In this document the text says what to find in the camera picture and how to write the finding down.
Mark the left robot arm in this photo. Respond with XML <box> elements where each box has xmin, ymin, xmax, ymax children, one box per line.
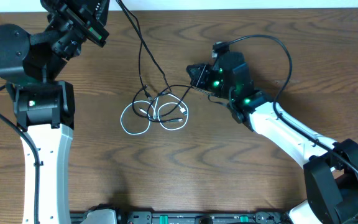
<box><xmin>0</xmin><ymin>0</ymin><xmax>109</xmax><ymax>223</ymax></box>

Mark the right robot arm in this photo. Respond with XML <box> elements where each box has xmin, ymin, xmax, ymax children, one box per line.
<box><xmin>186</xmin><ymin>52</ymin><xmax>358</xmax><ymax>223</ymax></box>

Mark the white usb cable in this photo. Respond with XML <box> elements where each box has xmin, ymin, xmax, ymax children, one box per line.
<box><xmin>119</xmin><ymin>92</ymin><xmax>190</xmax><ymax>136</ymax></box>

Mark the black usb cable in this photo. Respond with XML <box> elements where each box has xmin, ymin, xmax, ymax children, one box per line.
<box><xmin>115</xmin><ymin>0</ymin><xmax>186</xmax><ymax>123</ymax></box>
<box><xmin>146</xmin><ymin>83</ymin><xmax>213</xmax><ymax>124</ymax></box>

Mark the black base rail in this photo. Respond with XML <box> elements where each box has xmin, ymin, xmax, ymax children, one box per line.
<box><xmin>70</xmin><ymin>203</ymin><xmax>358</xmax><ymax>224</ymax></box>

